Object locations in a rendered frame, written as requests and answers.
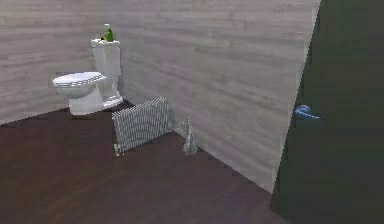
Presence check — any grey toilet brush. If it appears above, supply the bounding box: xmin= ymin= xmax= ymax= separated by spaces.
xmin=182 ymin=117 xmax=199 ymax=157

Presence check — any blue door handle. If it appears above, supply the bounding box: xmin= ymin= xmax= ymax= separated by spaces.
xmin=293 ymin=104 xmax=325 ymax=121

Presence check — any green spray bottle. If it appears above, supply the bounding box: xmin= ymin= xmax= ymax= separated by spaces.
xmin=100 ymin=23 xmax=116 ymax=43

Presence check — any grey ribbed radiator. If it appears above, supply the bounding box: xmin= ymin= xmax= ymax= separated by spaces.
xmin=111 ymin=96 xmax=171 ymax=157

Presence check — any white toilet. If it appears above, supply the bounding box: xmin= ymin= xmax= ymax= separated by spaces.
xmin=52 ymin=38 xmax=124 ymax=116

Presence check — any dark green room door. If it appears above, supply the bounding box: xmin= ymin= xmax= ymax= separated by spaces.
xmin=269 ymin=0 xmax=384 ymax=224

